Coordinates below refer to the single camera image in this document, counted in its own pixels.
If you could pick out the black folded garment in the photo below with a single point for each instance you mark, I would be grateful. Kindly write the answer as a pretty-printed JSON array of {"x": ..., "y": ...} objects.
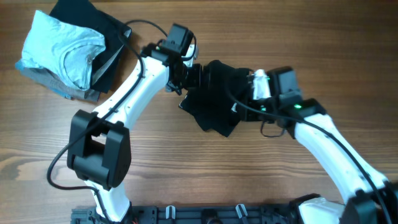
[{"x": 82, "y": 13}]

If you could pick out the light blue folded t-shirt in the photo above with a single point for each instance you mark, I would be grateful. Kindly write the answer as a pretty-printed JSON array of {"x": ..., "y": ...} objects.
[{"x": 64, "y": 49}]

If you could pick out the grey folded garment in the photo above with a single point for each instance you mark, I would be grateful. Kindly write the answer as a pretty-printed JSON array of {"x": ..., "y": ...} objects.
[{"x": 52, "y": 82}]

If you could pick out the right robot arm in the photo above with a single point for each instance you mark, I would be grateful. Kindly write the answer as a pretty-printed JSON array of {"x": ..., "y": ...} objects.
[{"x": 368, "y": 195}]

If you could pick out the black polo shirt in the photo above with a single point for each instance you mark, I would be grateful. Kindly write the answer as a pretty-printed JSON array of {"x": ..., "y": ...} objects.
[{"x": 210, "y": 105}]

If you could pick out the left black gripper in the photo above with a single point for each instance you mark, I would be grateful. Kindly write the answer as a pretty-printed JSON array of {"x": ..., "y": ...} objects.
[{"x": 196, "y": 82}]

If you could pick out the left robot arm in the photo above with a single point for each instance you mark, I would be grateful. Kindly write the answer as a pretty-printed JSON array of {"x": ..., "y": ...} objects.
[{"x": 100, "y": 147}]

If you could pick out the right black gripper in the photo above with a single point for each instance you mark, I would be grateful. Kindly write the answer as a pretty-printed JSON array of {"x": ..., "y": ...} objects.
[{"x": 250, "y": 116}]

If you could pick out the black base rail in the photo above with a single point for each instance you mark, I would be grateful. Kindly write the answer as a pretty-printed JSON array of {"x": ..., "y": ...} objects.
[{"x": 263, "y": 214}]

